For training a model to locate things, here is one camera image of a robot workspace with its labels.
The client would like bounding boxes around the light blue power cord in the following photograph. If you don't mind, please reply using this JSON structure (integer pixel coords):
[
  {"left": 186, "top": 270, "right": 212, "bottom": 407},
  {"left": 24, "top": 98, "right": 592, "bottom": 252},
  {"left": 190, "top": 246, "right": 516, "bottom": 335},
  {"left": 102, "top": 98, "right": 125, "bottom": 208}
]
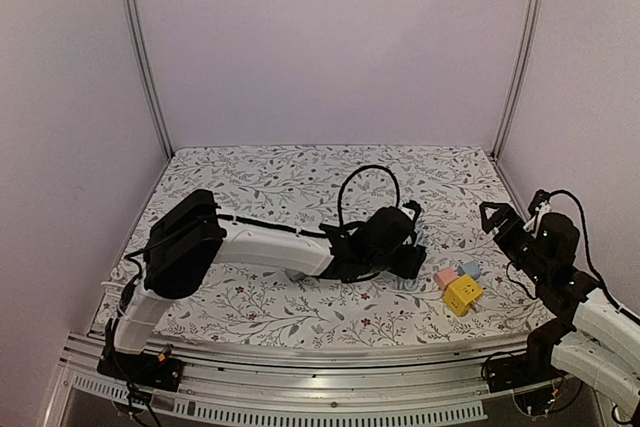
[{"left": 397, "top": 216, "right": 431, "bottom": 292}]

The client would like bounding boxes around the pink cube plug adapter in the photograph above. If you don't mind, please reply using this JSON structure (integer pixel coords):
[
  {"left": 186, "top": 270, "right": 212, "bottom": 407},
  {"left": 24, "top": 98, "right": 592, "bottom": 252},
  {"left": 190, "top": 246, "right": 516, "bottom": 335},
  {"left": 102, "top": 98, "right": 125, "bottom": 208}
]
[{"left": 434, "top": 268, "right": 459, "bottom": 291}]

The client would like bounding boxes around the light blue power strip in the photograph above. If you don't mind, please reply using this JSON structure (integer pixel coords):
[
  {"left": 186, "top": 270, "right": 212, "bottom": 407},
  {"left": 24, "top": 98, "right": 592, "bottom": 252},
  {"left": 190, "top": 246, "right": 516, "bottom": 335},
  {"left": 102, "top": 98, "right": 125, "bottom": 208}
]
[{"left": 285, "top": 270, "right": 306, "bottom": 282}]

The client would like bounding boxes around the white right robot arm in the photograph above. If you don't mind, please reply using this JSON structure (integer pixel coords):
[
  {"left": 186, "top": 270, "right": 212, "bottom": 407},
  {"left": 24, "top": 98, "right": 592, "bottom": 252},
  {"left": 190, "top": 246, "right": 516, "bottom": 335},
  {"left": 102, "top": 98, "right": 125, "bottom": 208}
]
[{"left": 480, "top": 200, "right": 639, "bottom": 426}]

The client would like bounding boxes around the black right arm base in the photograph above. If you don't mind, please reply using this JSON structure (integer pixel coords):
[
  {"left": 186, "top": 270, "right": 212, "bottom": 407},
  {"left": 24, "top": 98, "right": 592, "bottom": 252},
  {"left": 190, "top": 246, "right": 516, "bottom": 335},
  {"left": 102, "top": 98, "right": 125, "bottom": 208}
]
[{"left": 480, "top": 319, "right": 583, "bottom": 420}]

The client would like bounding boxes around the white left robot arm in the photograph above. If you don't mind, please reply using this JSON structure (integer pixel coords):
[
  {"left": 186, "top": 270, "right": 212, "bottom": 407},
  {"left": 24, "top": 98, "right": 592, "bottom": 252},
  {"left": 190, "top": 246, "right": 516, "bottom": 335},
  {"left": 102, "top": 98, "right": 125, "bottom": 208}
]
[{"left": 108, "top": 189, "right": 426, "bottom": 381}]

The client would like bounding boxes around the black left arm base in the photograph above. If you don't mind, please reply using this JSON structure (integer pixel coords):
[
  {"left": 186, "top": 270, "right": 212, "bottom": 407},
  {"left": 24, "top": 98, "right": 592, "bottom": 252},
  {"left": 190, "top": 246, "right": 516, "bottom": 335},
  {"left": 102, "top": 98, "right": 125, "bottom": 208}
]
[{"left": 97, "top": 346, "right": 185, "bottom": 392}]

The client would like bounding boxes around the blue cube plug adapter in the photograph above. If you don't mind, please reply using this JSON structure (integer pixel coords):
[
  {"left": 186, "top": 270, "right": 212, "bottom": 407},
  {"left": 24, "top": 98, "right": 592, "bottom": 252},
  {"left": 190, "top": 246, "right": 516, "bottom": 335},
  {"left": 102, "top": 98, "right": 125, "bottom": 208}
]
[{"left": 457, "top": 261, "right": 482, "bottom": 281}]

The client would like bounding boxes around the yellow cube plug adapter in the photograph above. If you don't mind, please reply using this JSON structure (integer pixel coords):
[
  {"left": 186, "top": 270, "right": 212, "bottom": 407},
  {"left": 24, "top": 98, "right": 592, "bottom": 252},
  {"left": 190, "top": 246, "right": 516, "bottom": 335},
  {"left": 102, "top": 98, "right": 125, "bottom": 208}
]
[{"left": 443, "top": 274, "right": 484, "bottom": 317}]

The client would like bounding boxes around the floral patterned table mat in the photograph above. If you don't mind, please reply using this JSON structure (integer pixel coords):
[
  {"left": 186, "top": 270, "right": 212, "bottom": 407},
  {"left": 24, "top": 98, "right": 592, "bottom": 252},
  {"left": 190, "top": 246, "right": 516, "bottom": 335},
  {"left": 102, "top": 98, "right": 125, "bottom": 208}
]
[{"left": 89, "top": 144, "right": 569, "bottom": 350}]

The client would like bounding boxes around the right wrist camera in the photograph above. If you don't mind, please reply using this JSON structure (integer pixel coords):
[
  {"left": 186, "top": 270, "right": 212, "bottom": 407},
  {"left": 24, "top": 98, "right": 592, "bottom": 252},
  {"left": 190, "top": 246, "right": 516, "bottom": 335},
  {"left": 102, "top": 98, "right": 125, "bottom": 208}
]
[{"left": 524, "top": 189, "right": 551, "bottom": 237}]

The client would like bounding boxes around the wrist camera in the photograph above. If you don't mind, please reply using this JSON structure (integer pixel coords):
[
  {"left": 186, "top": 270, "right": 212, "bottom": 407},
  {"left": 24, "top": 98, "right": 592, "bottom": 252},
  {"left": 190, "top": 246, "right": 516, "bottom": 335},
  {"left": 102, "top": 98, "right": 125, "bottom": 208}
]
[
  {"left": 400, "top": 200, "right": 422, "bottom": 222},
  {"left": 524, "top": 189, "right": 551, "bottom": 237}
]

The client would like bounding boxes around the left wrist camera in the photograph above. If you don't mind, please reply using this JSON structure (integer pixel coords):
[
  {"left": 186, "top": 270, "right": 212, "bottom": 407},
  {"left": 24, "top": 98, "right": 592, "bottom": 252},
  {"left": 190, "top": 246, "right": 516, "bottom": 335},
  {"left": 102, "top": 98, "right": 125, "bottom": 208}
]
[{"left": 400, "top": 200, "right": 422, "bottom": 222}]

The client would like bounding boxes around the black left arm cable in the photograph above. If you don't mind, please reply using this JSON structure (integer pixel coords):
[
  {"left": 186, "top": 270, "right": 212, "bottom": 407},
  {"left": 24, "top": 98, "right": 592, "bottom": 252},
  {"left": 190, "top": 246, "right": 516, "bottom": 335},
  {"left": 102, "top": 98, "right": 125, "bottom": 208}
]
[{"left": 335, "top": 164, "right": 401, "bottom": 228}]

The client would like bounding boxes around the aluminium front rail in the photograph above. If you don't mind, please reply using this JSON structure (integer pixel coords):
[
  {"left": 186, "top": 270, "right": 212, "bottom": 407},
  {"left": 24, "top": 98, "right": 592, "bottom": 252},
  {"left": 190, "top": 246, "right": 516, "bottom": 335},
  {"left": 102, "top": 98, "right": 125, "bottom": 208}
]
[{"left": 42, "top": 331, "right": 616, "bottom": 427}]

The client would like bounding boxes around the white coiled cord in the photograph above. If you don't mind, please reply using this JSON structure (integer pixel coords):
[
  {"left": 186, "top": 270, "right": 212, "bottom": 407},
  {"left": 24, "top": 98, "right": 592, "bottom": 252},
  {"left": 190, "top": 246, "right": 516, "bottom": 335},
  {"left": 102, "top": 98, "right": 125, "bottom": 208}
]
[{"left": 97, "top": 266, "right": 136, "bottom": 321}]

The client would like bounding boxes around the right aluminium frame post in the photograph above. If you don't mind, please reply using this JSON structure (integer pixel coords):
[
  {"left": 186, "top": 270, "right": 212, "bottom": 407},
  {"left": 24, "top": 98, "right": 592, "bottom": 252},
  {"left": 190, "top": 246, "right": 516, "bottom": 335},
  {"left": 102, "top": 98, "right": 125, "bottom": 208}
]
[{"left": 490, "top": 0, "right": 543, "bottom": 164}]

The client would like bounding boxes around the aluminium frame post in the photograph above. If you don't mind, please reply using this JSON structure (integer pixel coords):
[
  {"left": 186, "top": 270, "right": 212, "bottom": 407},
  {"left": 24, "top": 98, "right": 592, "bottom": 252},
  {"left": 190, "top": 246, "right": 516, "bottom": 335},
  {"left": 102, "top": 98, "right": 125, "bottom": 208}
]
[
  {"left": 490, "top": 0, "right": 543, "bottom": 164},
  {"left": 122, "top": 0, "right": 175, "bottom": 160}
]

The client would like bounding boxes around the left aluminium frame post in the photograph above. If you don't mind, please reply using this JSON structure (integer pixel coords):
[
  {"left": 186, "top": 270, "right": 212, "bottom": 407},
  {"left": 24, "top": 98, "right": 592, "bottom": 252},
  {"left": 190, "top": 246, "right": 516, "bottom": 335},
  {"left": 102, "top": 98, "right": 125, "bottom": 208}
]
[{"left": 122, "top": 0, "right": 175, "bottom": 160}]

